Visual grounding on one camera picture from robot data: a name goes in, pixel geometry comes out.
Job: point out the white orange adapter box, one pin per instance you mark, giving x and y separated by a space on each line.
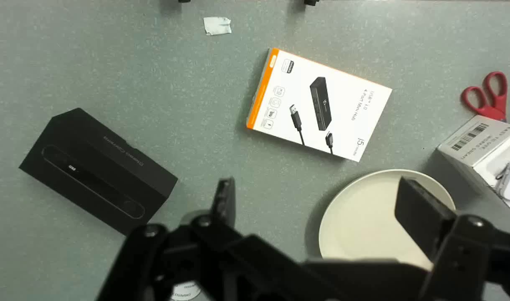
344 101

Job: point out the small white paper scrap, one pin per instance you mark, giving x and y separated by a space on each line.
218 26

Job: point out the small dark object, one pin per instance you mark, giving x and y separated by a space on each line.
312 2

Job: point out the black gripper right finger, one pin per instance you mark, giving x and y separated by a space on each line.
473 252

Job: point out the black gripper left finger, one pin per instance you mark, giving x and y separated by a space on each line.
155 262

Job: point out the white box with barcode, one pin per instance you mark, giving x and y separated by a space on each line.
478 140

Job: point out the black rectangular box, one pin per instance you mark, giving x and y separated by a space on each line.
93 168

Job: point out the cream round plate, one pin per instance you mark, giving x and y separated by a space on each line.
360 223

